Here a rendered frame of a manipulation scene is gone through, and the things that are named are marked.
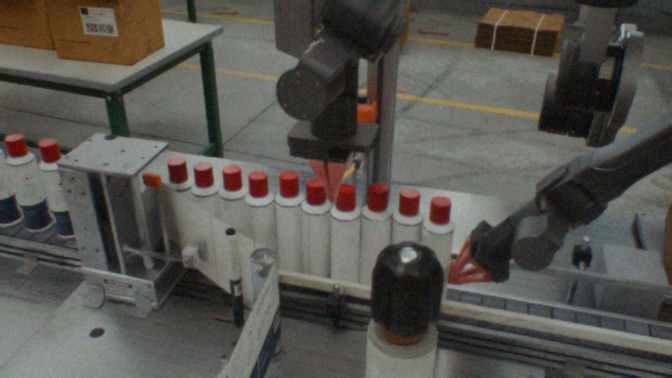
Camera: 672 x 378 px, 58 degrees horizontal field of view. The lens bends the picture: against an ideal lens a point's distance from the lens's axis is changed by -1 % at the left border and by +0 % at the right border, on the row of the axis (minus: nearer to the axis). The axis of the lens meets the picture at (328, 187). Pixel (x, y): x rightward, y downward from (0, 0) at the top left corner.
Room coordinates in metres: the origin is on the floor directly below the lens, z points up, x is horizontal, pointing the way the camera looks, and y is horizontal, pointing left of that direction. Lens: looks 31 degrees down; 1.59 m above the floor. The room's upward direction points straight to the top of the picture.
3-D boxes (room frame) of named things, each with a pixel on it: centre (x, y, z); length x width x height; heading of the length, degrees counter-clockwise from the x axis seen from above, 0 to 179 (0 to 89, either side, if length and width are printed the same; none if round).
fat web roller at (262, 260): (0.69, 0.09, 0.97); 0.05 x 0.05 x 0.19
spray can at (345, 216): (0.84, -0.03, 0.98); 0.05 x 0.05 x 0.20
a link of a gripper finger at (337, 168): (0.67, 0.01, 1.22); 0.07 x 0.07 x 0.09; 74
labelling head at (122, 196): (0.86, 0.34, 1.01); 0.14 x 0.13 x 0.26; 74
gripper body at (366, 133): (0.67, -0.01, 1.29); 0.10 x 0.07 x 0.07; 74
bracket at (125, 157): (0.86, 0.34, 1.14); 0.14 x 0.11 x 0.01; 74
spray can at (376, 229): (0.85, -0.08, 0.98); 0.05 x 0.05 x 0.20
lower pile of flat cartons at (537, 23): (5.05, -1.60, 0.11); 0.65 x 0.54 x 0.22; 66
